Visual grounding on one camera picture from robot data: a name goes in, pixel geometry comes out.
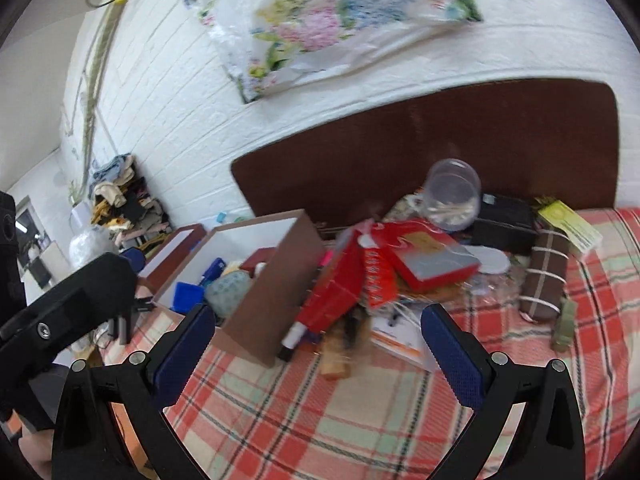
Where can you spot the small dark blue box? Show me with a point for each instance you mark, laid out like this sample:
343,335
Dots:
214,267

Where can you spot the black and white tube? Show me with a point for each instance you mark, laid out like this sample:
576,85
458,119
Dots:
295,332

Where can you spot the patterned clear tape roll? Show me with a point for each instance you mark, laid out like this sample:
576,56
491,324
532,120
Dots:
227,292

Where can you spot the small teal object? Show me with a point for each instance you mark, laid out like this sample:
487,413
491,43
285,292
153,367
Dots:
225,218

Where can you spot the golden box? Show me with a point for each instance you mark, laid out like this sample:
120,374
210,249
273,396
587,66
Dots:
334,362

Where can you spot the dark brown headboard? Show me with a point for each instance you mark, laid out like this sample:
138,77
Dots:
400,150

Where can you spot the crumpled clear plastic bag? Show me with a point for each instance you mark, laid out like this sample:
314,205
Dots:
85,247

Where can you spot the blue plastic stamp box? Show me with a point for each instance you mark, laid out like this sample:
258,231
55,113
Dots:
187,297

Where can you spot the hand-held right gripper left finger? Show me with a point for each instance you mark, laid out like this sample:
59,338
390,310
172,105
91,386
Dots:
182,355

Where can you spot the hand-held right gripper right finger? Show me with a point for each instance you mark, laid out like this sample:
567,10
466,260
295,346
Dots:
452,360

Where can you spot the black box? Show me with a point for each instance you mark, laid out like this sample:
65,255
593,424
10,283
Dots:
505,225

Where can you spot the floral plastic bag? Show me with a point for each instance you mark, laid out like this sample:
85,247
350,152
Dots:
310,25

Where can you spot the pile of clothes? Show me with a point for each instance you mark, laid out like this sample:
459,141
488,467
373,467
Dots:
125,205

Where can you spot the small green box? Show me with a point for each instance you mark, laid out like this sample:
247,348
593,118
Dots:
564,327

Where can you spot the person's left hand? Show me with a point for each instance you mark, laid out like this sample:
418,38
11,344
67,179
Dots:
35,455

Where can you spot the slim red gift box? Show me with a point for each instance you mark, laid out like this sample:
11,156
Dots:
435,265

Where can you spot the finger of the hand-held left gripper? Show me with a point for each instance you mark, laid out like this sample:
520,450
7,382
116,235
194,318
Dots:
134,260

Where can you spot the clear plastic jar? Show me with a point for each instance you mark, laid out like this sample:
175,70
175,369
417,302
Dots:
450,185

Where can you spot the plaid blanket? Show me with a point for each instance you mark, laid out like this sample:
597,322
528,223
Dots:
310,420

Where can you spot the wide red gift box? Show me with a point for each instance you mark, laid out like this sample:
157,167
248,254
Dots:
332,290

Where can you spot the small dark red box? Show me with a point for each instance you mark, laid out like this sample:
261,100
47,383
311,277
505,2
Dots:
255,259

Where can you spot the brown cardboard box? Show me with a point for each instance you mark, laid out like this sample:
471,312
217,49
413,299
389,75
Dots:
280,300

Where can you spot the yellow green card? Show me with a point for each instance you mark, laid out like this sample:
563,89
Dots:
575,227

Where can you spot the white and orange box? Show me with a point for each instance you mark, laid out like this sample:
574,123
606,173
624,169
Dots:
400,342

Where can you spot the dark red box lid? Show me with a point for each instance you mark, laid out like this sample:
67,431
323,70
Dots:
192,232

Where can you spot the white round lid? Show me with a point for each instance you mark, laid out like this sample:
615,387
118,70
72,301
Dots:
492,260

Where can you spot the pink marker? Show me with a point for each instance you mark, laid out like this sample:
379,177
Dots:
326,259

